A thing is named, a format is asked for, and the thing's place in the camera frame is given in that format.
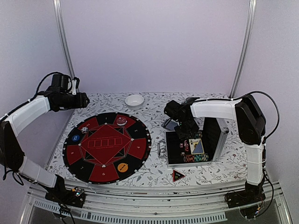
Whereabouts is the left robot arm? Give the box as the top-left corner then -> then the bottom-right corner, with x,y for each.
0,72 -> 90,203

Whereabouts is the right aluminium frame post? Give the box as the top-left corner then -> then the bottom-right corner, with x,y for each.
229,0 -> 257,98

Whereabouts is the aluminium frame post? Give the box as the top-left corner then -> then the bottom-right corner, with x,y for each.
53,0 -> 79,92
229,0 -> 257,98

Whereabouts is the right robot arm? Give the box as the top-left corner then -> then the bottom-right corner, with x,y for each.
164,92 -> 271,203

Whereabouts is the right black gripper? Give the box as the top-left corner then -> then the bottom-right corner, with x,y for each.
174,119 -> 199,140

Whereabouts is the round red black poker mat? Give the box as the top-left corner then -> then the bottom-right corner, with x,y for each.
63,112 -> 151,184

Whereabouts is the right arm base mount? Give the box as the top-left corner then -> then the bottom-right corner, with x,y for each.
224,185 -> 266,208

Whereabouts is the orange big blind button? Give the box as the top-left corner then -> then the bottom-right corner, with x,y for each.
117,163 -> 128,173

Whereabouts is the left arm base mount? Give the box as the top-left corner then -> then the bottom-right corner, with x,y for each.
44,187 -> 86,208

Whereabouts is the red black triangle card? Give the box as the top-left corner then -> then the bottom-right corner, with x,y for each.
172,170 -> 185,182

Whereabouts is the aluminium poker chip case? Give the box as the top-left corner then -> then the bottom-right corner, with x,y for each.
157,118 -> 229,168

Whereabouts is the blue small blind button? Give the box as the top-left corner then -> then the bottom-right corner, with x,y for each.
71,134 -> 80,142

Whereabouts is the red dice group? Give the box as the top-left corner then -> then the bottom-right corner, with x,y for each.
179,141 -> 190,156

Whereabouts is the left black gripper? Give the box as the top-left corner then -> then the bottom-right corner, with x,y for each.
58,92 -> 91,109

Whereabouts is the boxed card deck ace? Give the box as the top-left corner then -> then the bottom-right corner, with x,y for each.
189,139 -> 204,154

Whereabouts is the blue white chip stack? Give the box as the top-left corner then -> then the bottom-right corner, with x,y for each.
80,126 -> 89,134

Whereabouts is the upper poker chip row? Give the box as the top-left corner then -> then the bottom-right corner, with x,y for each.
191,131 -> 202,139

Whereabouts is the lower poker chip row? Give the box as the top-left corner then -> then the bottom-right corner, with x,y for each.
183,154 -> 209,163

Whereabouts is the white ceramic bowl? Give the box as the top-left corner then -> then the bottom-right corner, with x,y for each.
125,94 -> 144,111

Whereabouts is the front aluminium rail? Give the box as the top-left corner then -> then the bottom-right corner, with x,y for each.
20,181 -> 293,224

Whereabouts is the left aluminium frame post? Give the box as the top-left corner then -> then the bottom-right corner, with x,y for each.
53,0 -> 79,92

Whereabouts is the poker chip row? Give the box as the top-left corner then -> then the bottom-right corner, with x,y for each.
183,154 -> 209,163
191,131 -> 202,139

